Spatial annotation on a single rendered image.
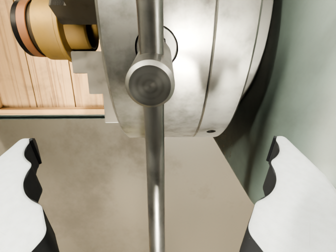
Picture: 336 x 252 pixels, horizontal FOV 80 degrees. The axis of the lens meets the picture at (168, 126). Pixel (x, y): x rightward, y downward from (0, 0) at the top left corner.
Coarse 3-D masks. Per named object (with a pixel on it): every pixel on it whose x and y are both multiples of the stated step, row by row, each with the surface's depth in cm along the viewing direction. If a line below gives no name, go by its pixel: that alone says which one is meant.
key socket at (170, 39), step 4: (164, 28) 15; (168, 28) 16; (164, 32) 16; (168, 32) 16; (172, 32) 17; (164, 36) 16; (168, 36) 16; (172, 36) 16; (136, 40) 16; (168, 40) 16; (172, 40) 16; (136, 44) 16; (168, 44) 16; (172, 44) 16; (176, 44) 16; (136, 48) 16; (172, 48) 16; (176, 48) 16; (172, 52) 16; (172, 56) 17; (172, 60) 17
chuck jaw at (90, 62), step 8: (72, 56) 29; (80, 56) 29; (88, 56) 29; (96, 56) 29; (72, 64) 29; (80, 64) 29; (88, 64) 29; (96, 64) 29; (80, 72) 29; (88, 72) 29; (96, 72) 29; (104, 72) 29; (88, 80) 29; (96, 80) 30; (104, 80) 30; (96, 88) 30; (104, 88) 30; (104, 96) 30; (104, 104) 30; (104, 112) 31; (112, 112) 31; (112, 120) 31
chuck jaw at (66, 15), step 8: (56, 0) 23; (64, 0) 22; (72, 0) 22; (80, 0) 22; (88, 0) 22; (56, 8) 23; (64, 8) 23; (72, 8) 23; (80, 8) 24; (88, 8) 24; (56, 16) 25; (64, 16) 25; (72, 16) 25; (80, 16) 25; (88, 16) 25
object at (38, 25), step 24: (24, 0) 26; (48, 0) 26; (24, 24) 26; (48, 24) 25; (72, 24) 26; (96, 24) 31; (24, 48) 28; (48, 48) 27; (72, 48) 29; (96, 48) 31
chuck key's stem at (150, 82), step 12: (168, 48) 13; (144, 60) 8; (156, 60) 8; (168, 60) 10; (132, 72) 8; (144, 72) 8; (156, 72) 8; (168, 72) 9; (132, 84) 9; (144, 84) 9; (156, 84) 9; (168, 84) 9; (132, 96) 9; (144, 96) 9; (156, 96) 9; (168, 96) 9
